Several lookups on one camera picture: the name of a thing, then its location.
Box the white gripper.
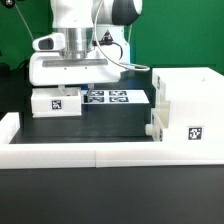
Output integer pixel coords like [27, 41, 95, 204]
[29, 32, 121, 103]

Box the white drawer with tag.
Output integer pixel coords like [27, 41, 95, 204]
[145, 101, 170, 142]
[31, 87, 82, 118]

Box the white front drawer with tag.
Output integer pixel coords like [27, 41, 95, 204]
[145, 101, 170, 142]

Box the white drawer cabinet box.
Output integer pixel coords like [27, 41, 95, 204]
[152, 67, 224, 143]

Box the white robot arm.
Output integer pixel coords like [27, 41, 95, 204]
[29, 0, 147, 87]

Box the paper sheet with fiducial tags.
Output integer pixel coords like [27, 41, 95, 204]
[81, 90, 149, 104]

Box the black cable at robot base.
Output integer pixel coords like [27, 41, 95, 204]
[17, 58, 32, 70]

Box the thin white cable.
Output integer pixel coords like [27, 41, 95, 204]
[13, 3, 36, 43]

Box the white U-shaped fence frame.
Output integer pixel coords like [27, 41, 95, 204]
[0, 112, 224, 169]

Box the black camera mount top left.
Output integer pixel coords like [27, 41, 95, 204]
[0, 0, 23, 8]

